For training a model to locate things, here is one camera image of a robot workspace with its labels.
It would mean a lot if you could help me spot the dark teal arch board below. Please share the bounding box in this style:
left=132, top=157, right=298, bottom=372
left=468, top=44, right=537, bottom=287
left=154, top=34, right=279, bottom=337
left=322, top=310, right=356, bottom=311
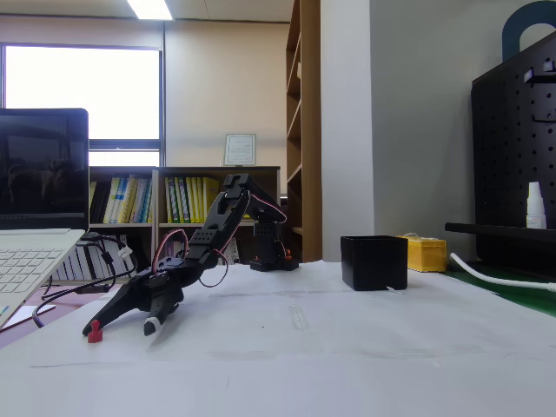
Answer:
left=501, top=0, right=556, bottom=63

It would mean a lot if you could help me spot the tall wooden bookshelf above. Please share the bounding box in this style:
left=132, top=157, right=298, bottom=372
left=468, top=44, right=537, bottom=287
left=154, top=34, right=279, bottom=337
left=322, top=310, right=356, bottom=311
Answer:
left=285, top=0, right=323, bottom=264

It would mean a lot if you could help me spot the black USB cable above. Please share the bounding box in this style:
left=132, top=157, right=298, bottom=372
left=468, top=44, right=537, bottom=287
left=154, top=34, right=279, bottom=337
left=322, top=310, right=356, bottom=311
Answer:
left=41, top=233, right=118, bottom=303
left=32, top=236, right=140, bottom=330

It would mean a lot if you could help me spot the white dropper bottle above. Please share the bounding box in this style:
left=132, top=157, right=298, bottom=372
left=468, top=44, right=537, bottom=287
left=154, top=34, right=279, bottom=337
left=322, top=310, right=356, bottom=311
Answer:
left=526, top=182, right=548, bottom=230

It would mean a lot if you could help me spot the black square container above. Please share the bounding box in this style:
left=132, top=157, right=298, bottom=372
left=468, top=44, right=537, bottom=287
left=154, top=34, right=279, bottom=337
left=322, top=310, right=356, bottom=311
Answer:
left=340, top=235, right=409, bottom=292

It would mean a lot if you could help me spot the white laptop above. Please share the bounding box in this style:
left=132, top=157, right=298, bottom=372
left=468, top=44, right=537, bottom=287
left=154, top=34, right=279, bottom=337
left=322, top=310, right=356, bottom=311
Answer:
left=0, top=108, right=90, bottom=331

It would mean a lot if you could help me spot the green desk mat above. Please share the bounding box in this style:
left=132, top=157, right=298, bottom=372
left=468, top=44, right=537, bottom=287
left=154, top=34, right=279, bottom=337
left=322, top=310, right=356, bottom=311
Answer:
left=440, top=260, right=556, bottom=319

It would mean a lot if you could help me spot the narrow low dark bookshelf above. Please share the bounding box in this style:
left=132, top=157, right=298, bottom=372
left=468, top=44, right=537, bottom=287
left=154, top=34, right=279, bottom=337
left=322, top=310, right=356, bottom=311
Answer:
left=89, top=167, right=157, bottom=281

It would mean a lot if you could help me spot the framed certificate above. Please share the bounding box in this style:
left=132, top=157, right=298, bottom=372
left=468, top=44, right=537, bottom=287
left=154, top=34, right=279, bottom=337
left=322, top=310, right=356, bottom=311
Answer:
left=224, top=133, right=257, bottom=168

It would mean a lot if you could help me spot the yellow cardboard box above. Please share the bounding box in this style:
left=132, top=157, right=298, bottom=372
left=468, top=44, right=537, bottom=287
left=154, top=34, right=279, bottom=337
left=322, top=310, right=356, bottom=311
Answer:
left=397, top=233, right=448, bottom=274

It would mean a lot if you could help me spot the wide low dark bookshelf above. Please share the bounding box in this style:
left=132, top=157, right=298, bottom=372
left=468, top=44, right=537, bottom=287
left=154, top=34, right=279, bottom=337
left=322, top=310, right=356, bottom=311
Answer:
left=154, top=166, right=281, bottom=268

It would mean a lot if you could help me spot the red servo wire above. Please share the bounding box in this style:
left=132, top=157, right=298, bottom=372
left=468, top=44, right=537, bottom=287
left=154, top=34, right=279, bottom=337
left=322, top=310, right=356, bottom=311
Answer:
left=151, top=228, right=190, bottom=274

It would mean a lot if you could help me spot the black pegboard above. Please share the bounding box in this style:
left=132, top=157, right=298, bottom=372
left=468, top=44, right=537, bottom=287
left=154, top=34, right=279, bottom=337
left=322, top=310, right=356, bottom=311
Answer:
left=471, top=30, right=556, bottom=273

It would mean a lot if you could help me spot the ceiling light panel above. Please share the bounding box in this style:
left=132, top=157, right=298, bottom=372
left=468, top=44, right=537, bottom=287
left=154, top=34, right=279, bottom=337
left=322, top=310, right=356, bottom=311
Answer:
left=125, top=0, right=175, bottom=21

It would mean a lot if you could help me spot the white paper card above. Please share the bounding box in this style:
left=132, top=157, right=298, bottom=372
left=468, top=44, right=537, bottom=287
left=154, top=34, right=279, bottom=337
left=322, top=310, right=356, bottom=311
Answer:
left=6, top=304, right=57, bottom=328

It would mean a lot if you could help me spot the white power cable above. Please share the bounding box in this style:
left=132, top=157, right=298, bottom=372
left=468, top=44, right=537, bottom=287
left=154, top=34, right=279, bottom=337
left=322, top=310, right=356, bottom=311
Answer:
left=449, top=252, right=556, bottom=293

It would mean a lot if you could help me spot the window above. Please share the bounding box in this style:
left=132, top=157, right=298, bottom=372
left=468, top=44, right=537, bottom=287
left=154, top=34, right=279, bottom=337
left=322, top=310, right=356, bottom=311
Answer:
left=1, top=42, right=165, bottom=169

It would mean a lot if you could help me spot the thick yellow book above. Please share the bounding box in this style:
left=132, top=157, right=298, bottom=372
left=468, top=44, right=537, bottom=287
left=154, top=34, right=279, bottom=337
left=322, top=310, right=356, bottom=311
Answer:
left=202, top=176, right=221, bottom=221

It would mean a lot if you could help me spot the white paper table cover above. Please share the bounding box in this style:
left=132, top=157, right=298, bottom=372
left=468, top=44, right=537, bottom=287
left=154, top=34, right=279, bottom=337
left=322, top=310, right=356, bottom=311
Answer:
left=0, top=259, right=556, bottom=417

